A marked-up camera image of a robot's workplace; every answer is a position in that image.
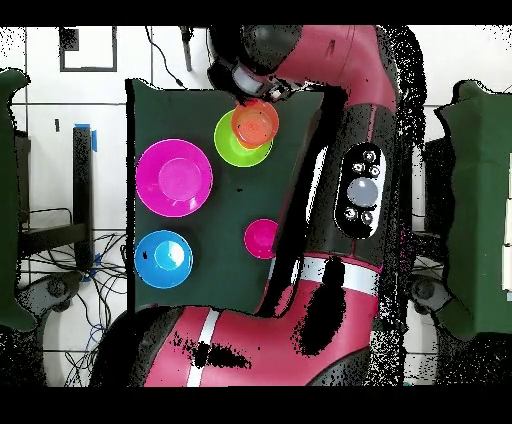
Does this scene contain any green bowl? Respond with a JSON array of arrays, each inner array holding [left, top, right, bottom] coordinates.
[[213, 109, 275, 168]]

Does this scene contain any orange bowl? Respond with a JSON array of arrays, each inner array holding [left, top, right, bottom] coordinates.
[[230, 98, 280, 148]]

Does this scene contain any small crimson bowl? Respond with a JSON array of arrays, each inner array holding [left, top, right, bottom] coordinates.
[[243, 218, 280, 260]]

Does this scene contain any large pink bowl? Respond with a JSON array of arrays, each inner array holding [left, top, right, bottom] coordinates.
[[134, 138, 214, 219]]

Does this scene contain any blue bowl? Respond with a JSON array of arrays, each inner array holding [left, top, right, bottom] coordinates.
[[134, 229, 194, 290]]

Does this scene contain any dark green tablecloth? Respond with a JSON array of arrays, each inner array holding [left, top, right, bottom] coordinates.
[[125, 78, 326, 315]]

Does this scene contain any metal chair leg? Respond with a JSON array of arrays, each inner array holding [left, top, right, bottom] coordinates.
[[178, 25, 194, 73]]

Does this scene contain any blue tape strip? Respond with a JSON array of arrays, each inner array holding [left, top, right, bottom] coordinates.
[[74, 122, 98, 153]]

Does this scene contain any green cloth side table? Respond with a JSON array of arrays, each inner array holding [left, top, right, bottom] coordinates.
[[0, 68, 37, 333], [433, 78, 512, 341]]

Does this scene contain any black table frame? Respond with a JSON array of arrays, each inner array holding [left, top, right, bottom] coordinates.
[[17, 125, 95, 273]]

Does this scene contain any black pedestal leg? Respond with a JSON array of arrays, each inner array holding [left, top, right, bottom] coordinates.
[[17, 271, 85, 321], [407, 273, 453, 317]]

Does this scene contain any grey square floor frame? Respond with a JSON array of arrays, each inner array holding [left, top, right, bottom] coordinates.
[[58, 26, 118, 74]]

